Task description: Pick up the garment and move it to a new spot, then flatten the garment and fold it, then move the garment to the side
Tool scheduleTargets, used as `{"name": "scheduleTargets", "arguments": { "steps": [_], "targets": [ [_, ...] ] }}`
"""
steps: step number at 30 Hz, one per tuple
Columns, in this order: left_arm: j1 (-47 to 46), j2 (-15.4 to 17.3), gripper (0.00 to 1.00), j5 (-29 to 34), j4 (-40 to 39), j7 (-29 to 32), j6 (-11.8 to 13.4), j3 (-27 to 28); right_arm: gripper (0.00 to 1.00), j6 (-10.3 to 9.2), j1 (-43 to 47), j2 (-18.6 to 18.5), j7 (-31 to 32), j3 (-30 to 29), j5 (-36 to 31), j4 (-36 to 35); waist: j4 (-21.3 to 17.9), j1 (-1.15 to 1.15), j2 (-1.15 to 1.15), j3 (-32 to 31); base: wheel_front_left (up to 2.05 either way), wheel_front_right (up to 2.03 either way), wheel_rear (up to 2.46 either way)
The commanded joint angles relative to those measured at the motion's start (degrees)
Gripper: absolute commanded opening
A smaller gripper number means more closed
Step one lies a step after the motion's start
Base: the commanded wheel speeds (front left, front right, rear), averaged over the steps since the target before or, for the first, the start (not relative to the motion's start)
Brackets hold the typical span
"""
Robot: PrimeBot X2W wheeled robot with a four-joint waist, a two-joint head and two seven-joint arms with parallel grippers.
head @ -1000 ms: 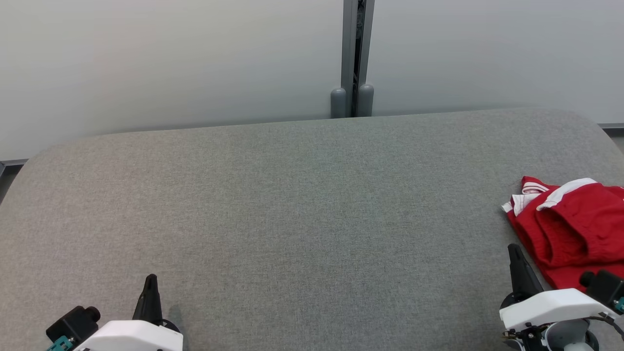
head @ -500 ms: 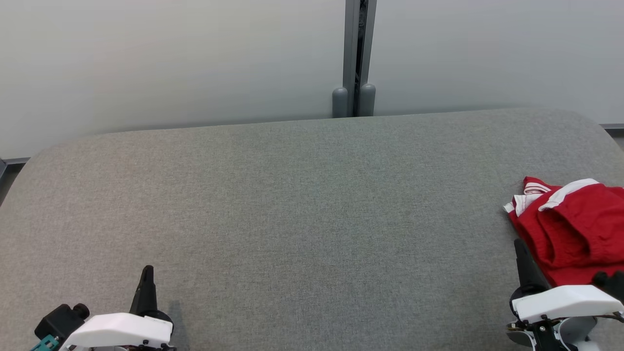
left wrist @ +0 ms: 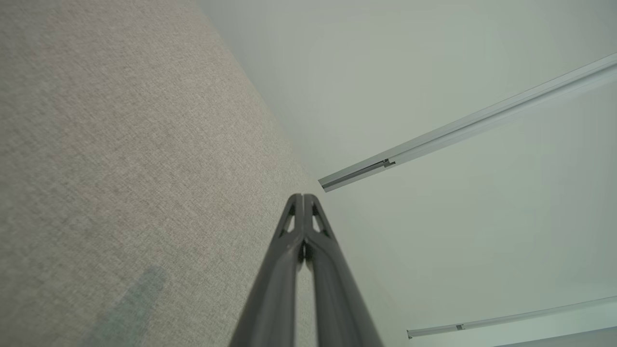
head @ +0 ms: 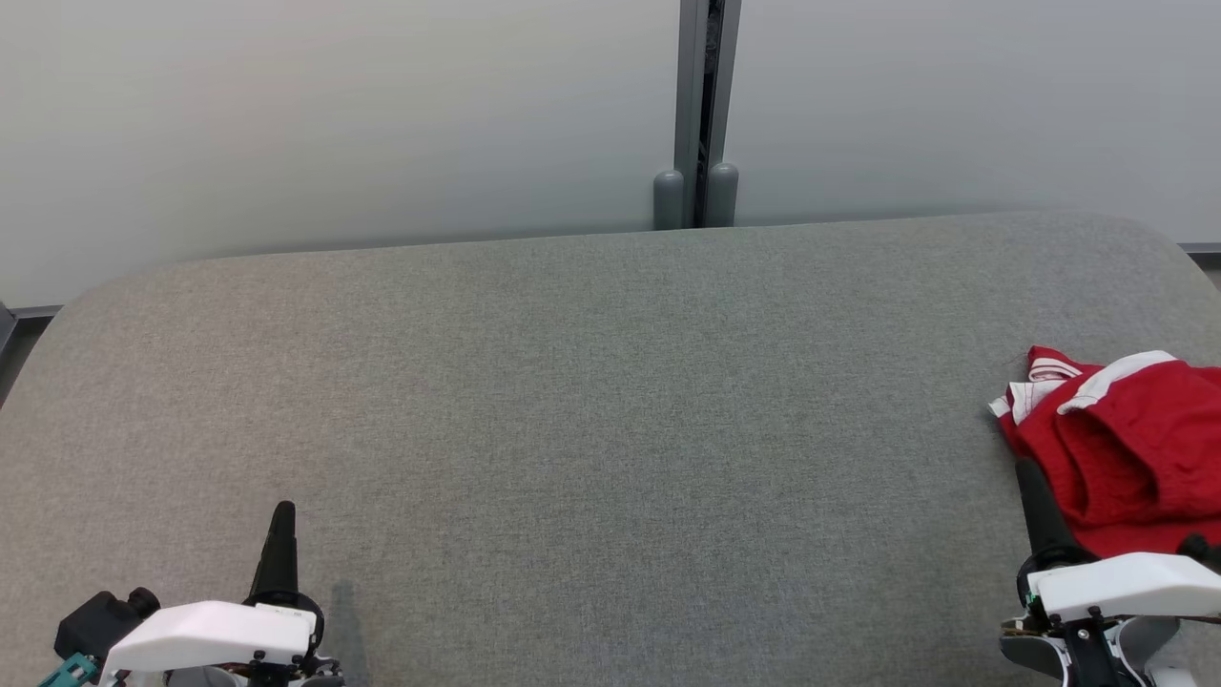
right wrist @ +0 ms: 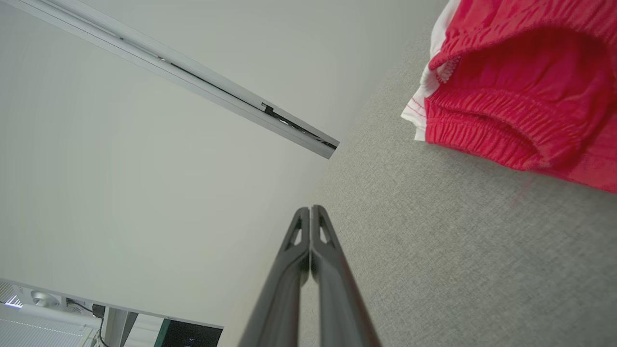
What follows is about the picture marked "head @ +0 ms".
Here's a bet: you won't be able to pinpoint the left black cable teal plug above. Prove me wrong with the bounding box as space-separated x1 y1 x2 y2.
38 652 101 687

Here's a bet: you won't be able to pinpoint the grey metal partition post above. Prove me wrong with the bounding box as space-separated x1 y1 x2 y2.
673 0 743 228

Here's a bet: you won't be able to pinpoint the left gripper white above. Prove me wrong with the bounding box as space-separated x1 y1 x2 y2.
99 501 346 687

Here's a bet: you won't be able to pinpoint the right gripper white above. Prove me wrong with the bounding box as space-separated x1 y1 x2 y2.
999 457 1221 687

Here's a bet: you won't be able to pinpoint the grey cylinder post foot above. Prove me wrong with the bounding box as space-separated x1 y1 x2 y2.
653 170 686 231
706 162 740 228

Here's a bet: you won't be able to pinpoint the red Bulls basketball shorts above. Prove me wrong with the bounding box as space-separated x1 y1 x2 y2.
1011 351 1221 559

